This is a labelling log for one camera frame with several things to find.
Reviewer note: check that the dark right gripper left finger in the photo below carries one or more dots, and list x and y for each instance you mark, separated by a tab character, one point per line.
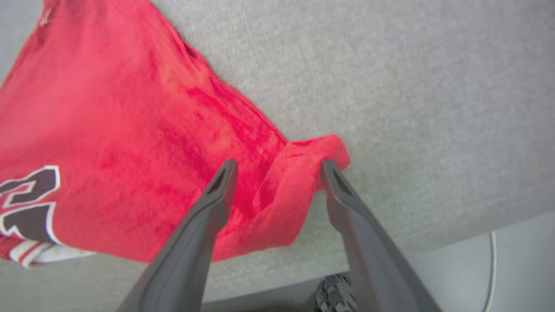
186	260

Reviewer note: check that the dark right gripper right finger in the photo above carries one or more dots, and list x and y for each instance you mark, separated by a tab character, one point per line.
373	260

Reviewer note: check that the red white sports jersey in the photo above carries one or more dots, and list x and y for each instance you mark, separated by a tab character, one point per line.
108	121

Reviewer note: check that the black treaded wheel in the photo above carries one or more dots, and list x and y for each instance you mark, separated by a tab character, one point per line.
334	297

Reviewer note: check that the grey fabric sofa seat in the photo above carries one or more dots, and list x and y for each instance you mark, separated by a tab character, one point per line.
433	108

